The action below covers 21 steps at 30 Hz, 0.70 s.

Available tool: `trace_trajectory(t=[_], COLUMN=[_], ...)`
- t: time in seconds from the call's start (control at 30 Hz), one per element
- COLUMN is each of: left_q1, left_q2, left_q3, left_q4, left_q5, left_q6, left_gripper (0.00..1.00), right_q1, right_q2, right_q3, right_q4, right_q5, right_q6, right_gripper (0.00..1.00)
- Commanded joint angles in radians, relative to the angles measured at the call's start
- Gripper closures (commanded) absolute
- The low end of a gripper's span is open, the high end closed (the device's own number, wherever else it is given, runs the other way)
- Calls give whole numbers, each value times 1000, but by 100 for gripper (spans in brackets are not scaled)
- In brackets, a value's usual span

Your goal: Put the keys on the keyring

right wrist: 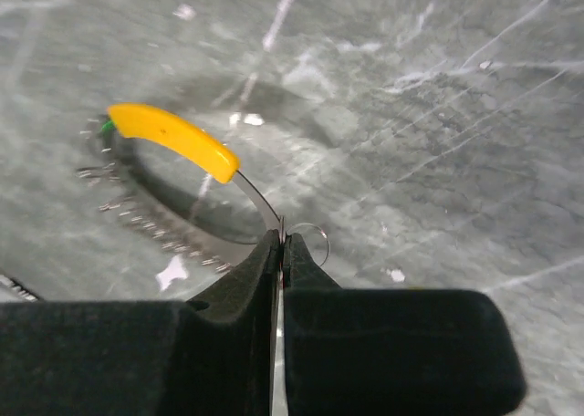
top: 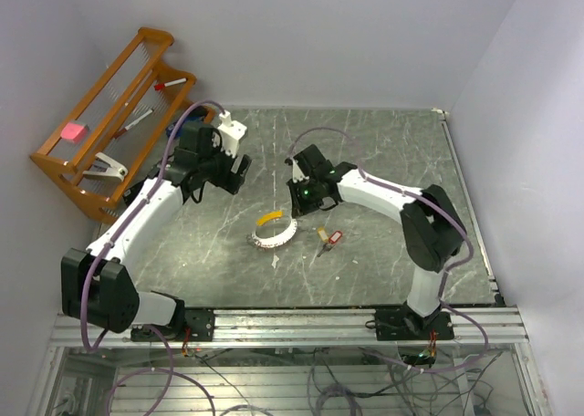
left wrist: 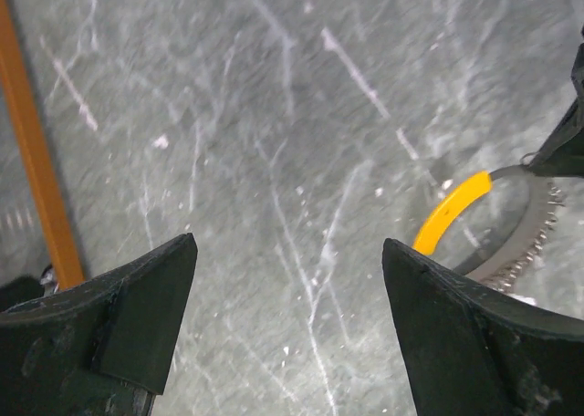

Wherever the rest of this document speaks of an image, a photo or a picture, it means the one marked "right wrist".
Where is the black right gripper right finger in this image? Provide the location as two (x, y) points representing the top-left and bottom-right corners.
(283, 234), (527, 415)

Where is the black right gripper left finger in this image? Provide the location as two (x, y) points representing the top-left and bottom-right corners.
(1, 232), (279, 415)

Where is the small split key ring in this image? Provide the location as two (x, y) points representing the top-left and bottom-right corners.
(277, 214), (330, 267)

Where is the large keyring with yellow handle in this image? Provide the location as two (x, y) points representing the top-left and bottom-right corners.
(75, 103), (282, 274)

